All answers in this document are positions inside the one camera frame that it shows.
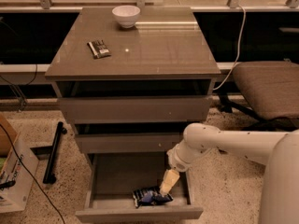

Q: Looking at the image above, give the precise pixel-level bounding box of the brown cardboard box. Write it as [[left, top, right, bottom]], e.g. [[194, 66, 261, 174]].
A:
[[0, 114, 18, 157]]

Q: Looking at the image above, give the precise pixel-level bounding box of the white cable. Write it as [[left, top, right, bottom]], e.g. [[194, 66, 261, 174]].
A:
[[212, 5, 247, 91]]

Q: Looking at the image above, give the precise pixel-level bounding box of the black marker pen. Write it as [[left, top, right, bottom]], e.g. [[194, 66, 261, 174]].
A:
[[0, 180, 16, 189]]

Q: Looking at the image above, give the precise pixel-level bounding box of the blue chip bag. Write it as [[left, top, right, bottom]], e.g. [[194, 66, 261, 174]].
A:
[[133, 186, 173, 208]]

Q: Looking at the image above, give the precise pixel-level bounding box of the grey drawer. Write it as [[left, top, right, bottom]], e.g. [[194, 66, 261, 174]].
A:
[[75, 122, 189, 153], [76, 152, 203, 224], [59, 79, 212, 124]]

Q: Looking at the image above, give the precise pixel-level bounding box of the white cardboard box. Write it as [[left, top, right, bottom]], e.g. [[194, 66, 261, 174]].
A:
[[0, 137, 38, 213]]

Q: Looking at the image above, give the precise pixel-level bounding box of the grey middle drawer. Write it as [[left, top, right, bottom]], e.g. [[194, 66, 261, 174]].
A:
[[75, 122, 189, 153]]

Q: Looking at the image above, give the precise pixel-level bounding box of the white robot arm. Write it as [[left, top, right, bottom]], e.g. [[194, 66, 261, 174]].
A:
[[160, 123, 299, 224]]

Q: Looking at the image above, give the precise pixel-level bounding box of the grey top drawer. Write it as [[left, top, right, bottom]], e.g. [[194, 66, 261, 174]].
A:
[[59, 79, 212, 124]]

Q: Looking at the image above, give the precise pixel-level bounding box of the grey drawer cabinet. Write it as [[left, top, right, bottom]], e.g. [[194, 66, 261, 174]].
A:
[[45, 6, 222, 161]]

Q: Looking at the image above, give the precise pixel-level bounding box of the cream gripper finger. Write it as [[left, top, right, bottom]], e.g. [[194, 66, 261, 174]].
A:
[[160, 169, 179, 195]]

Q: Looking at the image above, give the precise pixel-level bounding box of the grey office chair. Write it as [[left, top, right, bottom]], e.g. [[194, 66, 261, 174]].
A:
[[217, 61, 299, 132]]

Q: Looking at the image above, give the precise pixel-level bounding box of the grey bottom drawer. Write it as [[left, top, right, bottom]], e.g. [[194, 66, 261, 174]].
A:
[[76, 152, 203, 224]]

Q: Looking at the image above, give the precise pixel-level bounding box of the dark snack packet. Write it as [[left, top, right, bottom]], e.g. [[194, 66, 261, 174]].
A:
[[87, 40, 111, 59]]

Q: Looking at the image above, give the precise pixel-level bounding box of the black floor cable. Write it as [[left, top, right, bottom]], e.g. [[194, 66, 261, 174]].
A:
[[0, 122, 67, 224]]

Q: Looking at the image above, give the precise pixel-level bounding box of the white ceramic bowl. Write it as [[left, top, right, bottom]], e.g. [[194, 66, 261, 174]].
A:
[[112, 5, 140, 28]]

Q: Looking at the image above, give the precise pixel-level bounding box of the black metal bar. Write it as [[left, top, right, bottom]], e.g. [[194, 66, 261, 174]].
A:
[[43, 121, 67, 184]]

